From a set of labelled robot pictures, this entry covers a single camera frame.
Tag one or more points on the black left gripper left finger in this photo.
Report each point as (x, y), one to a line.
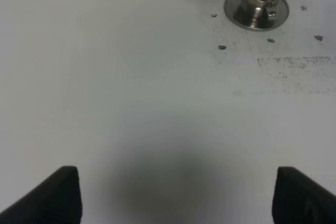
(56, 200)

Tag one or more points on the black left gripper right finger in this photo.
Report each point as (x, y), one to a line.
(299, 199)

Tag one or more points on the near stainless steel saucer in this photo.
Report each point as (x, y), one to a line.
(231, 6)

